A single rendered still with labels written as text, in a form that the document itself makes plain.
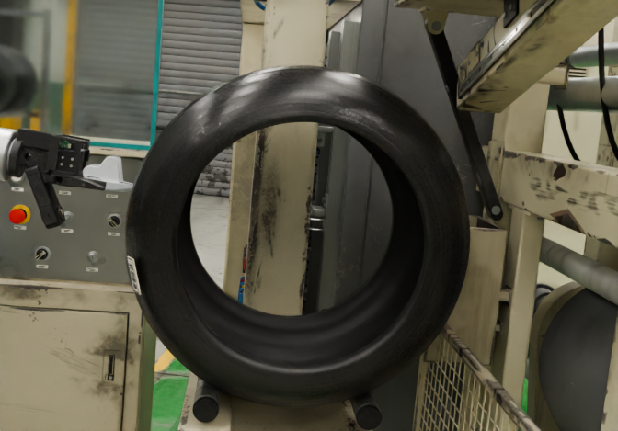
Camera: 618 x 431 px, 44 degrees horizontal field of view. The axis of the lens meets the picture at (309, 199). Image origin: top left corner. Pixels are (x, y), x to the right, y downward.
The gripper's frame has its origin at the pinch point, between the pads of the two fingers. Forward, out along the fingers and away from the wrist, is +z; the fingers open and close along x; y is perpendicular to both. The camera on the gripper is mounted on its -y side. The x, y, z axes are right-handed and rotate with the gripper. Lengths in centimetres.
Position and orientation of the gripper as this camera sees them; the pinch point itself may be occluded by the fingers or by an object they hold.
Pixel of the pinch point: (129, 189)
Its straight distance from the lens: 136.9
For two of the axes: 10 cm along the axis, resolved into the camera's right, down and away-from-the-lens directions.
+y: 2.0, -9.7, -1.1
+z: 9.8, 1.8, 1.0
